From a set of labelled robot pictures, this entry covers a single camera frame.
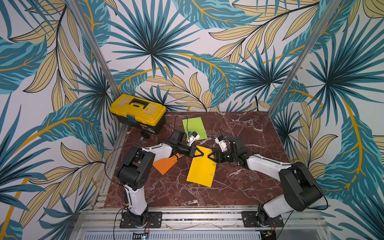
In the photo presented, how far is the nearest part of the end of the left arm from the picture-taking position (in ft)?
2.55

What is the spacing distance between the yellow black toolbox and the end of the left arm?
0.76ft

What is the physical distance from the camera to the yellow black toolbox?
3.18ft
